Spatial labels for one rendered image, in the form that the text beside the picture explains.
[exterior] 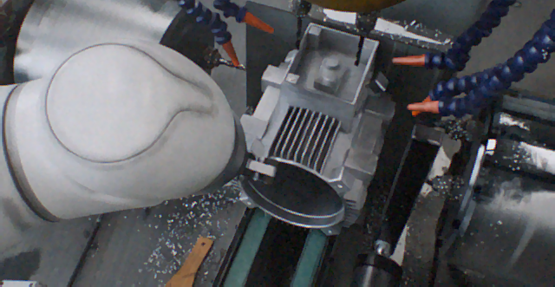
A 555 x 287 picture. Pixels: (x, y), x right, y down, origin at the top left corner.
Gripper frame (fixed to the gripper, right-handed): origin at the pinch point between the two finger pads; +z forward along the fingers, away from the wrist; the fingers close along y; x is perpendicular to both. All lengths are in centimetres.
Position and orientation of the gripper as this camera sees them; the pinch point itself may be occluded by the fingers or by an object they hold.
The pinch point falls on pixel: (242, 165)
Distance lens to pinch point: 74.3
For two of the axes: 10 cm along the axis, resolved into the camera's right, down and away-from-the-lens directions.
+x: -3.1, 9.5, -1.0
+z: 1.3, 1.5, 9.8
